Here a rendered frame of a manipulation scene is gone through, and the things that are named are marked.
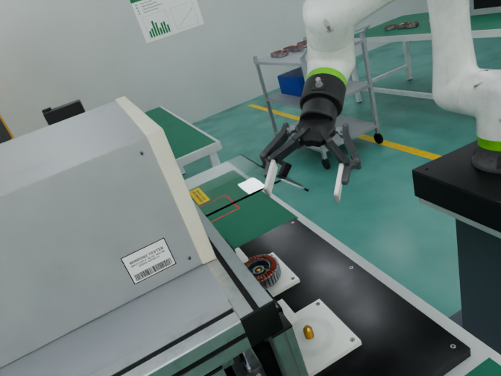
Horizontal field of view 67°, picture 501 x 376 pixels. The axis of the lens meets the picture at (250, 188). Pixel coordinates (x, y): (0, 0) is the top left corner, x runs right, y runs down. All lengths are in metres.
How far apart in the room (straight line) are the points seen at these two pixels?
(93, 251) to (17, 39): 5.46
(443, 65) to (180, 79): 5.08
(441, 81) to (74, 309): 1.09
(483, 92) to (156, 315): 0.96
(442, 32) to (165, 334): 1.04
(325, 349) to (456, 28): 0.88
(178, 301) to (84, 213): 0.16
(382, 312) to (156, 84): 5.38
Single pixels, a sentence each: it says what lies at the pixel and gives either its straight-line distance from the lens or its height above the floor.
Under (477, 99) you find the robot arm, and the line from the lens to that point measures 1.18.
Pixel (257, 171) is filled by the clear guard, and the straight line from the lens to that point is 0.91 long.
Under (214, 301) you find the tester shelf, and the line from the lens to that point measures 0.50.
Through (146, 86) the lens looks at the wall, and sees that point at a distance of 5.95.
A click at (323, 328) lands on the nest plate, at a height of 0.78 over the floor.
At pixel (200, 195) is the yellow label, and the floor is 1.07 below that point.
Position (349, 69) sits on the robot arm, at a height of 1.23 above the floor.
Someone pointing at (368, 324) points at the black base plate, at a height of 0.77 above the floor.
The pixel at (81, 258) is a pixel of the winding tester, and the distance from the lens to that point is 0.53.
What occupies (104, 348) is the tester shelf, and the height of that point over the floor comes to 1.11.
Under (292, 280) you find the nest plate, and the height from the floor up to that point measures 0.78.
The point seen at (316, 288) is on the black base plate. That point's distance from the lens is 0.98.
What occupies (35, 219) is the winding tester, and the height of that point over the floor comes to 1.28.
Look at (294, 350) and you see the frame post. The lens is 0.55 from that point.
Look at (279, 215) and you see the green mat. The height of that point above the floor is 0.75.
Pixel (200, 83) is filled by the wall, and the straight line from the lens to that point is 6.12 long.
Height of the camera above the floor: 1.42
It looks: 25 degrees down
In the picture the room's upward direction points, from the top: 18 degrees counter-clockwise
